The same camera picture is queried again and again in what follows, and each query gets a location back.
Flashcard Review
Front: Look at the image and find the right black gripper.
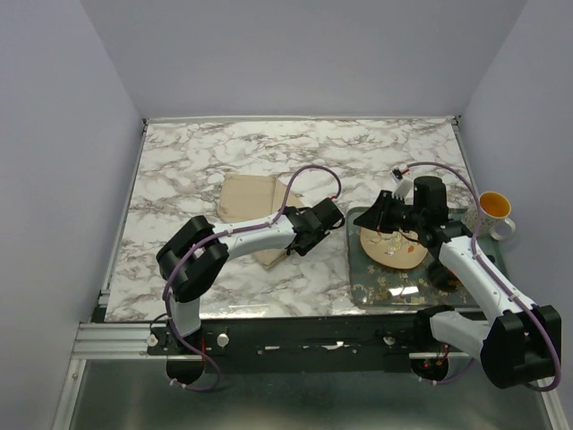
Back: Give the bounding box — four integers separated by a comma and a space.
354, 189, 425, 234

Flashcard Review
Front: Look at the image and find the beige cloth napkin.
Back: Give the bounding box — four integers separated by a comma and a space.
215, 174, 303, 271

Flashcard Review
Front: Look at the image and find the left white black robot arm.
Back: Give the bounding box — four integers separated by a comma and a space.
156, 198, 345, 354

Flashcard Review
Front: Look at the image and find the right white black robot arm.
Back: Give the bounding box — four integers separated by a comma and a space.
354, 176, 561, 391

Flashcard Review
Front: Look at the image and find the beige floral plate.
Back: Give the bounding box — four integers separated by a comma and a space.
360, 228, 428, 270

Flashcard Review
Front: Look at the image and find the red black cup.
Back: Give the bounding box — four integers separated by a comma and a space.
427, 254, 498, 290

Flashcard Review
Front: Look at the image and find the teal floral serving tray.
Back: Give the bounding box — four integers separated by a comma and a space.
344, 205, 514, 310

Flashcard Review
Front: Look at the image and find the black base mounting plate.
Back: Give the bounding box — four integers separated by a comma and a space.
142, 315, 469, 391

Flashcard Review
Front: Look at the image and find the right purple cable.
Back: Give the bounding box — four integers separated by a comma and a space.
391, 161, 563, 391

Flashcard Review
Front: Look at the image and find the purple cable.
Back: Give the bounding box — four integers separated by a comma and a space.
161, 165, 344, 391
391, 161, 563, 391

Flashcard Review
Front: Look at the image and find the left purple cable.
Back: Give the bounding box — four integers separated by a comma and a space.
161, 165, 344, 391

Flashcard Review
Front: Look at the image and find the aluminium frame rail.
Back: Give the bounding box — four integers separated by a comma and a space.
71, 320, 548, 361

